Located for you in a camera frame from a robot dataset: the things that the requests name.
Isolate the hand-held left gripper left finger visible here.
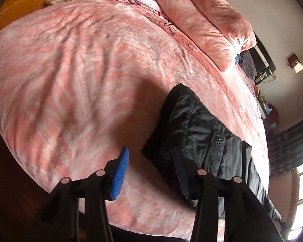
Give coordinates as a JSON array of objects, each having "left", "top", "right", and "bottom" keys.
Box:
[{"left": 28, "top": 147, "right": 130, "bottom": 242}]

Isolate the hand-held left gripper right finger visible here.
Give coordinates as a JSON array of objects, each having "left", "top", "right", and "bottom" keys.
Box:
[{"left": 173, "top": 150, "right": 287, "bottom": 242}]

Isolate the black jacket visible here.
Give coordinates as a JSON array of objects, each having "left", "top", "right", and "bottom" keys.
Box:
[{"left": 141, "top": 83, "right": 282, "bottom": 221}]

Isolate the plaid cloth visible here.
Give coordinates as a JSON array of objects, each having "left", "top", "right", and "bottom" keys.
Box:
[{"left": 263, "top": 121, "right": 278, "bottom": 142}]

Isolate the pink patterned blanket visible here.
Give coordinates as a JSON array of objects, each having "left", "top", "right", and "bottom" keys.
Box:
[{"left": 0, "top": 0, "right": 270, "bottom": 241}]

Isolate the dark patterned curtain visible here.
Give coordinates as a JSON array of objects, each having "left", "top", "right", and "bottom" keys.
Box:
[{"left": 264, "top": 115, "right": 303, "bottom": 175}]

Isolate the red cloth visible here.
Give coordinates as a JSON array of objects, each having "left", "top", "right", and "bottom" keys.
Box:
[{"left": 268, "top": 103, "right": 280, "bottom": 124}]

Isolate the pink folded quilt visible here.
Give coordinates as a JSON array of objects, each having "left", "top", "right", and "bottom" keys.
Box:
[{"left": 150, "top": 0, "right": 257, "bottom": 72}]

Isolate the black headboard frame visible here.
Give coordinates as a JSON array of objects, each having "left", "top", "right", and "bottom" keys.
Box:
[{"left": 252, "top": 31, "right": 277, "bottom": 85}]

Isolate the wall lamp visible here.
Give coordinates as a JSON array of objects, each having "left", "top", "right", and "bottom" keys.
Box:
[{"left": 287, "top": 53, "right": 303, "bottom": 73}]

